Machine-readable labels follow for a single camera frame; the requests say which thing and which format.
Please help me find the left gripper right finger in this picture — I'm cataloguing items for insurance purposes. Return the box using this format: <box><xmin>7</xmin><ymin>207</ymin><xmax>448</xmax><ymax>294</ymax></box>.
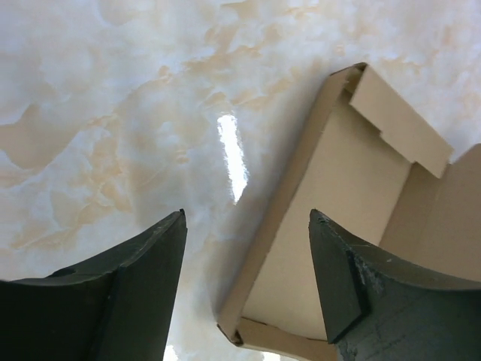
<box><xmin>309</xmin><ymin>209</ymin><xmax>480</xmax><ymax>360</ymax></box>

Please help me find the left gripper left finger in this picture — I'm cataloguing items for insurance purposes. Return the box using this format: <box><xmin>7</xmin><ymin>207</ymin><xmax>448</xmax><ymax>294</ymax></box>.
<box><xmin>1</xmin><ymin>211</ymin><xmax>187</xmax><ymax>360</ymax></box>

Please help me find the brown cardboard box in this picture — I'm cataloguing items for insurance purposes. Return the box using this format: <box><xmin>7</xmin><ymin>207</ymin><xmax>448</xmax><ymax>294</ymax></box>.
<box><xmin>217</xmin><ymin>63</ymin><xmax>480</xmax><ymax>360</ymax></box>

